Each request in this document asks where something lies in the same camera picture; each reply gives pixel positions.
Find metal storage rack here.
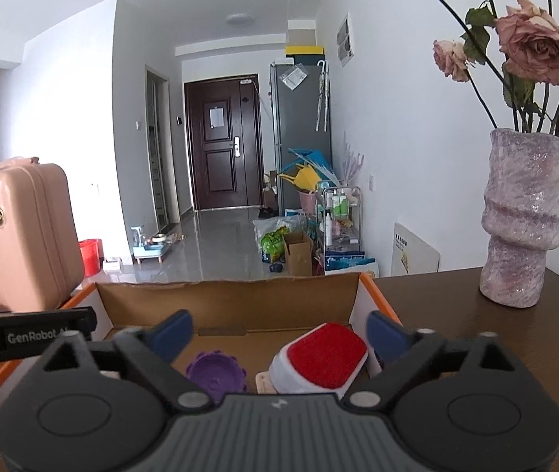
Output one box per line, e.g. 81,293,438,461
318,187,362,256

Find pink hard suitcase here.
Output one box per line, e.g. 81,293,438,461
0,156,85,313

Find purple dried flowers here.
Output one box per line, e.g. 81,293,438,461
341,130,365,188

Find yellow bag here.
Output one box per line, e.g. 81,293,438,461
279,164,318,192

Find blue plastic item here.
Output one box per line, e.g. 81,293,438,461
288,146,332,174

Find green plastic bag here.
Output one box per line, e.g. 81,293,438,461
260,230,291,263

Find red and white lint brush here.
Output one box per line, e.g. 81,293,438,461
270,323,370,401

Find purple ridged cap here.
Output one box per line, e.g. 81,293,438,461
186,350,249,404

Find grey refrigerator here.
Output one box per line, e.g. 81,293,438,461
270,61,332,217

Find clear folded umbrella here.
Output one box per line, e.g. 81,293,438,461
316,59,331,133

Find pet feeder stand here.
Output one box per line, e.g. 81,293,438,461
132,226,168,264

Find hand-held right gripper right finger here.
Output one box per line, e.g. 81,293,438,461
343,311,528,414

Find white leaning board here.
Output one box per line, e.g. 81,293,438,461
392,223,441,277

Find yellow and black box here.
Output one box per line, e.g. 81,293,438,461
285,45,324,66

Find blue and white carton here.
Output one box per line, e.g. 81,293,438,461
324,251,367,271

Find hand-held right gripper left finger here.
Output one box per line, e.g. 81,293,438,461
34,310,214,415

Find pink textured vase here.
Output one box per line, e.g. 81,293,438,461
479,128,559,308

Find red plastic bucket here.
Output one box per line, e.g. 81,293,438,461
79,239,101,277

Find open brown cardboard box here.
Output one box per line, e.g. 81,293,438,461
283,231,315,277

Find red printed cardboard box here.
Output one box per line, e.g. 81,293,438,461
0,272,403,404

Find bunch of dried pink roses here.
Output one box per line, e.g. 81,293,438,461
336,0,559,168

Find dark brown entrance door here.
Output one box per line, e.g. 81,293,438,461
184,75,259,211

